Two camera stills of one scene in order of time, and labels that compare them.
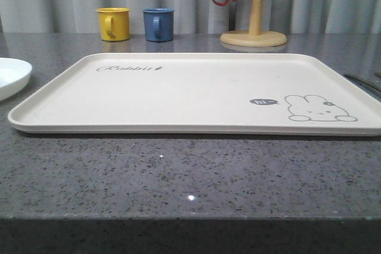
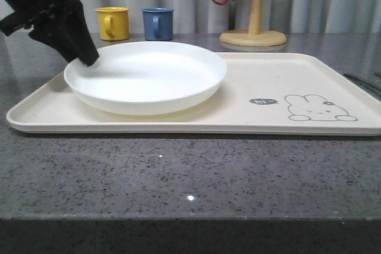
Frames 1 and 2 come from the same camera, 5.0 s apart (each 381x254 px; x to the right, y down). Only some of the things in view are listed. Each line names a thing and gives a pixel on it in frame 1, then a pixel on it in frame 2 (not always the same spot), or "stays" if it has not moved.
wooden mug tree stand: [255, 37] stays
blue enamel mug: [159, 22] stays
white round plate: [14, 77] to [148, 78]
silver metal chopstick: [363, 82] stays
